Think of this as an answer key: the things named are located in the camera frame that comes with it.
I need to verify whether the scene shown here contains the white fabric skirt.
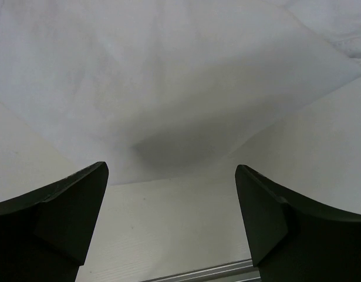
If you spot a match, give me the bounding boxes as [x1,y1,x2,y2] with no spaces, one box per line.
[0,1,361,184]

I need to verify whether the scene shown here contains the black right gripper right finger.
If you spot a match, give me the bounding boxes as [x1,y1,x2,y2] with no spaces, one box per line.
[235,165,361,281]

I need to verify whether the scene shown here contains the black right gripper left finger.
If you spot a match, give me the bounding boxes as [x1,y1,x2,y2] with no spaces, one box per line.
[0,162,109,281]

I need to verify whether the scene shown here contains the aluminium table edge rail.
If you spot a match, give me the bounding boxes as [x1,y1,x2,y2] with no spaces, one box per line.
[145,259,261,282]

